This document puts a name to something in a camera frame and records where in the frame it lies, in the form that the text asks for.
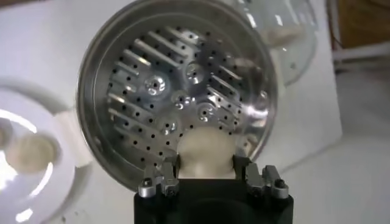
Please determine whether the perforated steel steamer basket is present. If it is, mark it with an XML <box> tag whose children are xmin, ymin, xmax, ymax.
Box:
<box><xmin>56</xmin><ymin>0</ymin><xmax>278</xmax><ymax>192</ymax></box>

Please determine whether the white round plate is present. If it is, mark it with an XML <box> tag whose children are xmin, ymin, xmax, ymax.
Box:
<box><xmin>0</xmin><ymin>77</ymin><xmax>77</xmax><ymax>224</ymax></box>

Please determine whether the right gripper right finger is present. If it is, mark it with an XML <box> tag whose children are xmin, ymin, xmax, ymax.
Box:
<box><xmin>233</xmin><ymin>155</ymin><xmax>289</xmax><ymax>200</ymax></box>

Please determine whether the white side table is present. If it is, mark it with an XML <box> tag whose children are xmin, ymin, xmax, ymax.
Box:
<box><xmin>326</xmin><ymin>0</ymin><xmax>390</xmax><ymax>72</ymax></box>

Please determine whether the round glass pot lid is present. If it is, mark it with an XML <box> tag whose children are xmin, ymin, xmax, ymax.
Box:
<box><xmin>225</xmin><ymin>0</ymin><xmax>319</xmax><ymax>88</ymax></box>

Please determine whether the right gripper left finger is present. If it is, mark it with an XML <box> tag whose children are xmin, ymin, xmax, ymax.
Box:
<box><xmin>137</xmin><ymin>155</ymin><xmax>180</xmax><ymax>199</ymax></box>

